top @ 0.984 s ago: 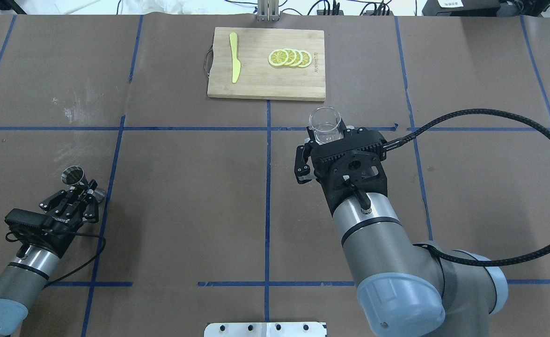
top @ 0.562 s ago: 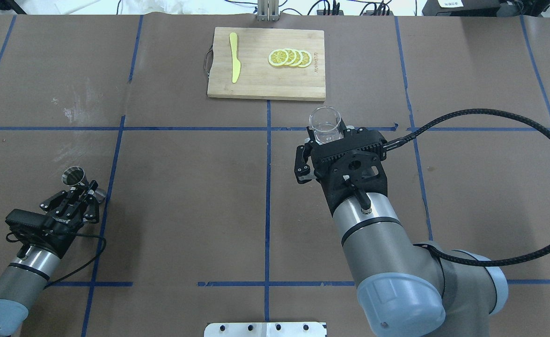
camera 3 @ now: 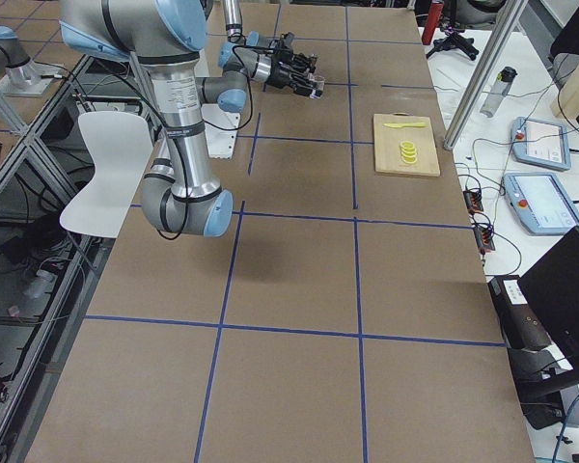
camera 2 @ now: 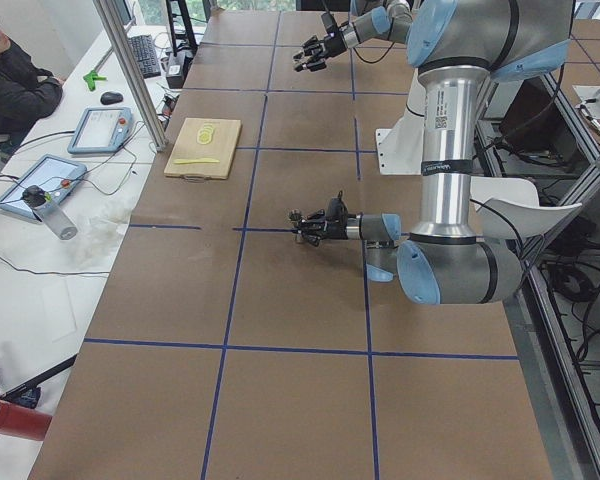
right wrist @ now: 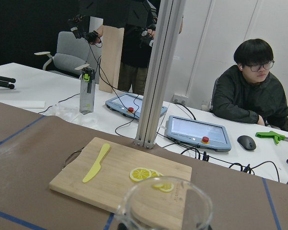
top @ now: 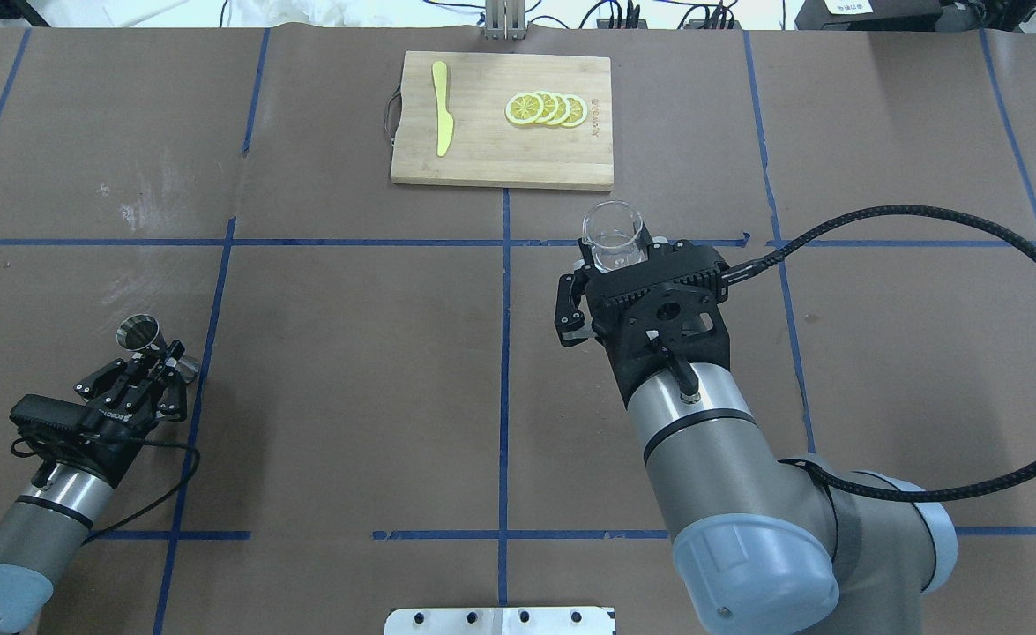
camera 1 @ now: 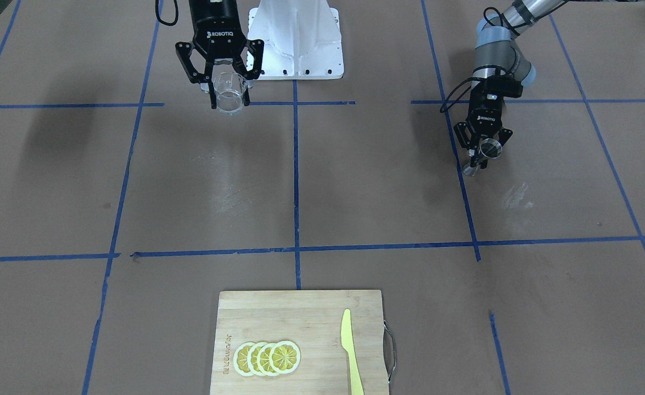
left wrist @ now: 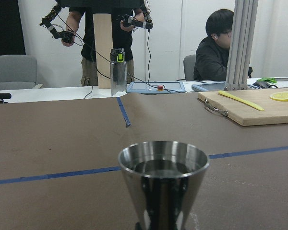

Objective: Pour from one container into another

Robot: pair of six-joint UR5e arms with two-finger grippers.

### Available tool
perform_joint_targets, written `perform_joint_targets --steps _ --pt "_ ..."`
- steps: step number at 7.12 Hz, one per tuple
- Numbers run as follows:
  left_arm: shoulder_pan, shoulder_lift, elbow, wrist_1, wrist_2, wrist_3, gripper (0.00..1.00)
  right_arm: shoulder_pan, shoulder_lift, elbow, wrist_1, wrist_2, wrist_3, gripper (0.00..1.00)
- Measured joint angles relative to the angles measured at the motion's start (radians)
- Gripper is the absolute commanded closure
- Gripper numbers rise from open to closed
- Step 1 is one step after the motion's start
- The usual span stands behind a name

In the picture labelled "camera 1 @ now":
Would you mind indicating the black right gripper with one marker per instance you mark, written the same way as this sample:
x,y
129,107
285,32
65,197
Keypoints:
x,y
218,22

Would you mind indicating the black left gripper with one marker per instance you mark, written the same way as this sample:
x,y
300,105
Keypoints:
x,y
484,119

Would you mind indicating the small glass measuring beaker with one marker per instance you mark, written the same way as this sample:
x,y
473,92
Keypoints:
x,y
229,92

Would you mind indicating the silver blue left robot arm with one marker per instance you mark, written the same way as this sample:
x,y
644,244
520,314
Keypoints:
x,y
500,71

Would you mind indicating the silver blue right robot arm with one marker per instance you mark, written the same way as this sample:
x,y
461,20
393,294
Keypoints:
x,y
218,39

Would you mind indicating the yellow plastic knife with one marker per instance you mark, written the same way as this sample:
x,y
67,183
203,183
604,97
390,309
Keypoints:
x,y
347,342

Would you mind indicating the wooden cutting board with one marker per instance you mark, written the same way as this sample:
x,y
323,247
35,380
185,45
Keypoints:
x,y
310,318

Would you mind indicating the lemon slices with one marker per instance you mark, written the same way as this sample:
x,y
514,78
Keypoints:
x,y
267,359

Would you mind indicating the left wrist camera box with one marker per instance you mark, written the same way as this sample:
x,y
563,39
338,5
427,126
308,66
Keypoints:
x,y
502,86

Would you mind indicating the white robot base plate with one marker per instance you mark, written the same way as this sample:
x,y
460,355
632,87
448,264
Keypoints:
x,y
302,40

